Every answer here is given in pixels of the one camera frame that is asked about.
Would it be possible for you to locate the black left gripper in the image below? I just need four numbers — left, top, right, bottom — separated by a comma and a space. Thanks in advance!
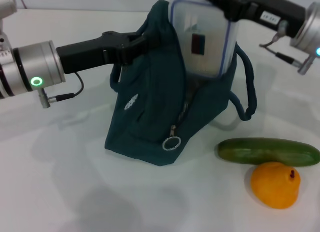
56, 31, 161, 75

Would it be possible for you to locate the clear plastic blue-rimmed food container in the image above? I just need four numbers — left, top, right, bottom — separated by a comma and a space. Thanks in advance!
170, 0, 238, 79

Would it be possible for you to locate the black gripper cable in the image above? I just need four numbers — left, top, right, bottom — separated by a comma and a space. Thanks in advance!
37, 73, 85, 109
259, 20, 305, 67

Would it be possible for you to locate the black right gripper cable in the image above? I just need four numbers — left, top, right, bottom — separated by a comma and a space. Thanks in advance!
259, 20, 305, 67

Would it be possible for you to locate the green cucumber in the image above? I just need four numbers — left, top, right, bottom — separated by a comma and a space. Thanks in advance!
216, 137, 320, 167

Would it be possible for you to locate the dark teal fabric lunch bag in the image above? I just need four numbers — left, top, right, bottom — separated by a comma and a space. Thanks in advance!
104, 0, 258, 167

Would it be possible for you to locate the orange pear-shaped fruit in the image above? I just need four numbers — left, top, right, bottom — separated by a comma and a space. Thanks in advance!
250, 161, 302, 209

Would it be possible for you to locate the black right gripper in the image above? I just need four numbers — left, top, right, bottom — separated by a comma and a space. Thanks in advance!
204, 0, 306, 39

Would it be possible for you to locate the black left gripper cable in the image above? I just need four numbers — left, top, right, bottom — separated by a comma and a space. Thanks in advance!
37, 73, 85, 109

